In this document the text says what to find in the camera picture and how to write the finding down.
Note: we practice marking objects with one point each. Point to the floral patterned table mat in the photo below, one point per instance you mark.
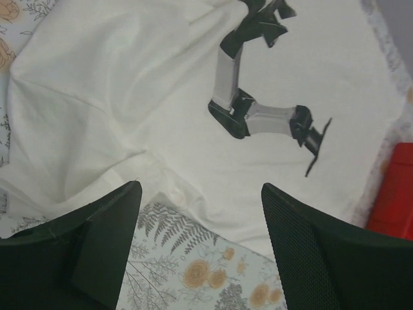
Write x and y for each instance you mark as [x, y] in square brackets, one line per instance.
[174, 262]

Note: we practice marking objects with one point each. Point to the red plastic bin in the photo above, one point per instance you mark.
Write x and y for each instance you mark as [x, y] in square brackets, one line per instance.
[392, 211]

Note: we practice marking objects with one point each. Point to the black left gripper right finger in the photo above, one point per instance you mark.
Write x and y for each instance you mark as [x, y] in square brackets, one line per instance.
[325, 263]

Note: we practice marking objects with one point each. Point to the white t-shirt with robot print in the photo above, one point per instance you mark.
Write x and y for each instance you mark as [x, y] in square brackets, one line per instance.
[202, 102]

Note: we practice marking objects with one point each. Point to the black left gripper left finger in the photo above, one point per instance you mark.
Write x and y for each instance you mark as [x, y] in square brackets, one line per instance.
[76, 261]

